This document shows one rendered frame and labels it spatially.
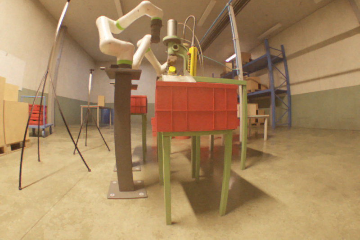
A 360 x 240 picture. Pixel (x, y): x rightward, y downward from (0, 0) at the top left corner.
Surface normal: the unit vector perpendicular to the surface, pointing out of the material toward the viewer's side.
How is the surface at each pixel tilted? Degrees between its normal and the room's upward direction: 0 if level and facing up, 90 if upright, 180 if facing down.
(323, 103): 90
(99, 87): 90
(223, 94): 90
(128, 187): 90
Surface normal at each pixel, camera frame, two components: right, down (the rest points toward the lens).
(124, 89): 0.33, -0.06
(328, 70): -0.98, -0.01
